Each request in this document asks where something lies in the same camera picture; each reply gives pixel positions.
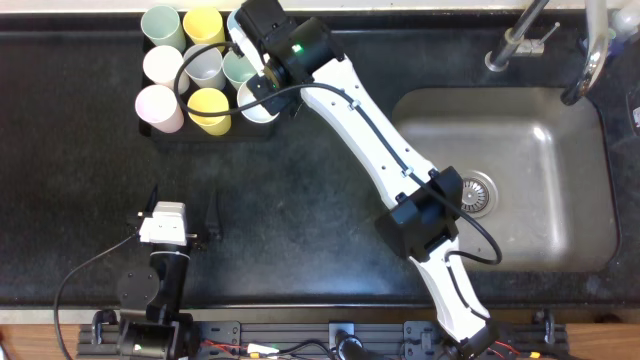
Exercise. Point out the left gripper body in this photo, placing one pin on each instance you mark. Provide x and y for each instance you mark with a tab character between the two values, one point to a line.
196	242

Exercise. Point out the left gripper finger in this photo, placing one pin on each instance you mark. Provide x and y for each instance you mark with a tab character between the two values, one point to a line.
152	200
214	217

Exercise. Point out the pink cup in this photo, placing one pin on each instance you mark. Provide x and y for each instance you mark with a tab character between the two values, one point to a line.
157	105

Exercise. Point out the white cup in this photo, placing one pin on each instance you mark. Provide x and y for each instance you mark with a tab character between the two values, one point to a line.
252	112
161	65

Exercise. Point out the yellow cup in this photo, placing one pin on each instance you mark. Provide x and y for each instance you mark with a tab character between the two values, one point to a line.
210	102
202	25

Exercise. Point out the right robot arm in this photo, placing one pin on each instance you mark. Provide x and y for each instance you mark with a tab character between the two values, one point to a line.
360	120

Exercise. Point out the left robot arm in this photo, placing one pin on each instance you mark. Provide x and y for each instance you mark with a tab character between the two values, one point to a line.
167	280

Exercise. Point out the black tray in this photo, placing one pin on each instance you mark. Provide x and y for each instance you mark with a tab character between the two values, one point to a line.
250	131

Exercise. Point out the grey cup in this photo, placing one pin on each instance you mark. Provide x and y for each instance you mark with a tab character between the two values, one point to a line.
205	67

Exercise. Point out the green cup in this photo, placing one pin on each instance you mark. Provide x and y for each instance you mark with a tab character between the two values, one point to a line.
235	72
161	25

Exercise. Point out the blue cup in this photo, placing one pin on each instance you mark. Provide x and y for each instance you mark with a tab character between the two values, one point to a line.
231	20

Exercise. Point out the steel tap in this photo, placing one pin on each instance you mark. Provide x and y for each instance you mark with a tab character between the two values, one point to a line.
500	55

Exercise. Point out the steel sink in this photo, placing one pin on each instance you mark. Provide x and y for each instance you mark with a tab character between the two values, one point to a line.
550	175

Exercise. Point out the blue soap bottle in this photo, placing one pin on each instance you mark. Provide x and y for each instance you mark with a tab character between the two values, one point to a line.
625	20

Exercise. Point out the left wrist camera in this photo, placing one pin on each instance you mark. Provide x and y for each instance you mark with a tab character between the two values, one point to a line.
164	225

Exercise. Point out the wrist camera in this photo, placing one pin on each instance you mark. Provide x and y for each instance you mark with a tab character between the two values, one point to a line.
248	50
164	225

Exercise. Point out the mounting rail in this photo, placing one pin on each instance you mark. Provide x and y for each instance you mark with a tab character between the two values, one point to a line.
300	335

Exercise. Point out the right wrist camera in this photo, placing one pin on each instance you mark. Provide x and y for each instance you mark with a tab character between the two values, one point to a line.
248	50

